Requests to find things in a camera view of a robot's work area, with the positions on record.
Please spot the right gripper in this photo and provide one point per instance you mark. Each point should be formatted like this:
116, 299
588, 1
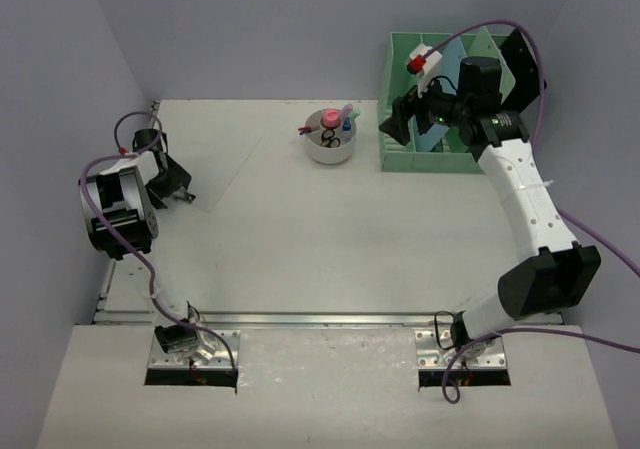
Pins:
398, 126

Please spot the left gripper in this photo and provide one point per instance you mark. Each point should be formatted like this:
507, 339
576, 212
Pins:
167, 179

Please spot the small clear spray bottle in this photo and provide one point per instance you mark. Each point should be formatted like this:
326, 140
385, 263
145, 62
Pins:
346, 130

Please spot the purple highlighter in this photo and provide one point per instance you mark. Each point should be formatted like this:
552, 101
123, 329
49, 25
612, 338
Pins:
346, 110

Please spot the pink glue bottle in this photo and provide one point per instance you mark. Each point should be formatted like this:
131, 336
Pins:
331, 119

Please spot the black handled scissors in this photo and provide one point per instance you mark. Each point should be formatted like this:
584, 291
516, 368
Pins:
330, 138

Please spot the blue clipboard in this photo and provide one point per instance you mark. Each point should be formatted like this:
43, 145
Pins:
453, 53

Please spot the green clipboard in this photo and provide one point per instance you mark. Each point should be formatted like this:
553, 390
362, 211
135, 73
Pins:
485, 74

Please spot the black clipboard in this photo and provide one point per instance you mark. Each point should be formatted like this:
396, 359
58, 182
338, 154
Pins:
521, 63

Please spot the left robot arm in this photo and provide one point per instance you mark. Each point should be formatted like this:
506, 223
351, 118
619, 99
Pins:
120, 205

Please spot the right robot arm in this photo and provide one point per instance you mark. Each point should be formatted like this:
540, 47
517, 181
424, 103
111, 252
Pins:
554, 270

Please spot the white round desk organizer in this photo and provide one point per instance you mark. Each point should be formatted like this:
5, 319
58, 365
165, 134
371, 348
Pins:
328, 156

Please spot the green file rack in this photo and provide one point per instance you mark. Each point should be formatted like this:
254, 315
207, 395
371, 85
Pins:
439, 151

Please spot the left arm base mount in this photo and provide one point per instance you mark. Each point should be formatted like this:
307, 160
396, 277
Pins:
182, 358

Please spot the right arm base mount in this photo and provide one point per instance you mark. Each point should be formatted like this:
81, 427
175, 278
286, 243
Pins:
483, 365

